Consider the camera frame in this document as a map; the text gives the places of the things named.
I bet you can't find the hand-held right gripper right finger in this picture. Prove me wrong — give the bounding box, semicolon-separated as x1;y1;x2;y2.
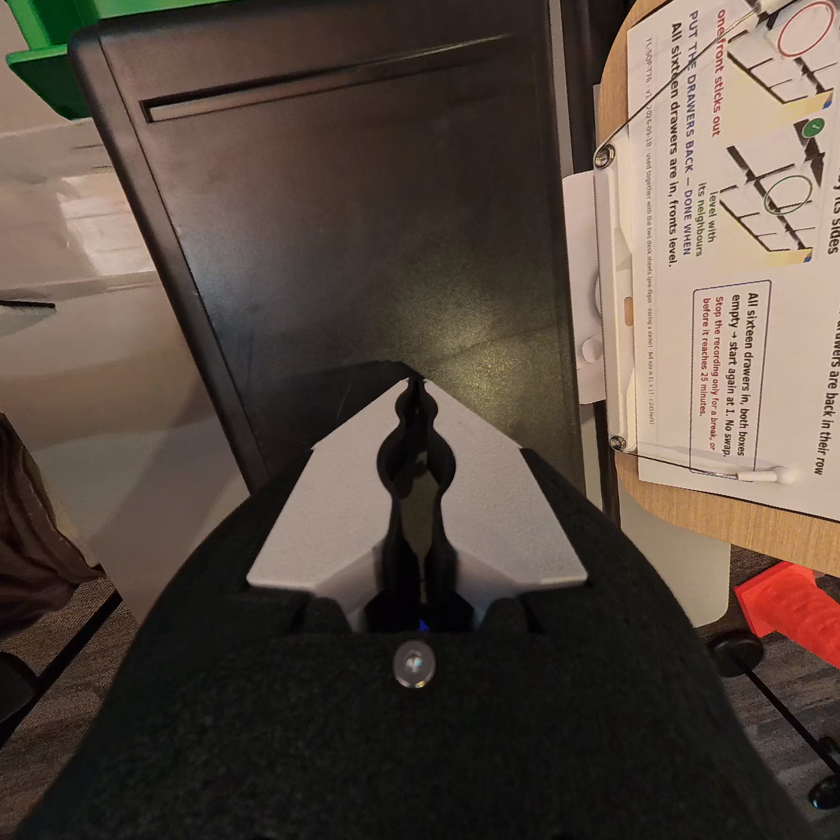
420;378;589;627

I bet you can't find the red plastic object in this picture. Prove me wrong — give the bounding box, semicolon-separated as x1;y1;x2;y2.
733;561;840;665

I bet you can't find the instruction sheet on board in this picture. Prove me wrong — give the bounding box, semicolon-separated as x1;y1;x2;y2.
594;0;840;580

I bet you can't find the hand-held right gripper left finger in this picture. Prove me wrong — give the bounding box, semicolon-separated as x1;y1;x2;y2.
247;377;422;632

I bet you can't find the black wheeled base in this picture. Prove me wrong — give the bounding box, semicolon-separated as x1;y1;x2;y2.
709;633;840;813

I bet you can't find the brown jacket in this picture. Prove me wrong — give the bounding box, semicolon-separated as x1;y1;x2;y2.
0;412;107;641

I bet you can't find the white sign bracket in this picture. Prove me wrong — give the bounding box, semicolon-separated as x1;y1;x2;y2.
561;172;634;404

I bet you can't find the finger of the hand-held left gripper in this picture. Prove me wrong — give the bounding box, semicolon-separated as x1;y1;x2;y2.
0;298;59;337

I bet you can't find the black drawer cabinet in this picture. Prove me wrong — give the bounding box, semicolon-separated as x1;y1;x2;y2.
67;0;587;500

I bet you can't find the instruction sheet poster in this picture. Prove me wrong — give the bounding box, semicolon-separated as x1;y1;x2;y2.
594;0;840;483

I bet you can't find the green plastic bin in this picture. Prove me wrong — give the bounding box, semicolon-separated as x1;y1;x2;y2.
5;0;106;120

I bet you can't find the printed instruction sheet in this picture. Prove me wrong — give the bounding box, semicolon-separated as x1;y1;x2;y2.
625;0;840;516

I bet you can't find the black metal post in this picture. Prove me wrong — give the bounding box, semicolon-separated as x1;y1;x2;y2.
561;0;623;529

